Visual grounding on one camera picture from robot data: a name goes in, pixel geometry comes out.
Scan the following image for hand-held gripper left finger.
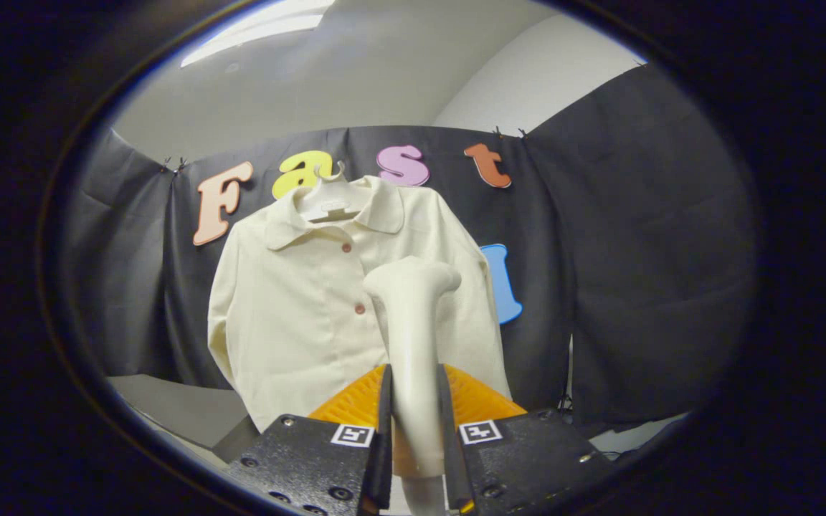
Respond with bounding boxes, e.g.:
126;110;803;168
225;363;394;516

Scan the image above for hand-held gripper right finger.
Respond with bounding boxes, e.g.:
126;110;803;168
436;363;614;516

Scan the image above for white garment steamer head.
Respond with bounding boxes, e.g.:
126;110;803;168
363;256;462;479

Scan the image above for cream button-up shirt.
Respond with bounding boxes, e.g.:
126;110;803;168
207;176;513;433

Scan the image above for white plastic clothes hanger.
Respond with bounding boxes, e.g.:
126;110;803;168
296;161;365;224

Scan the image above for grey cabinet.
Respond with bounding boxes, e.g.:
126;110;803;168
106;374;262;463

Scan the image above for black backdrop cloth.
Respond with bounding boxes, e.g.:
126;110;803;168
54;63;759;432

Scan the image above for ceiling light panel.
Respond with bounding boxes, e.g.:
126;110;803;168
181;0;336;68

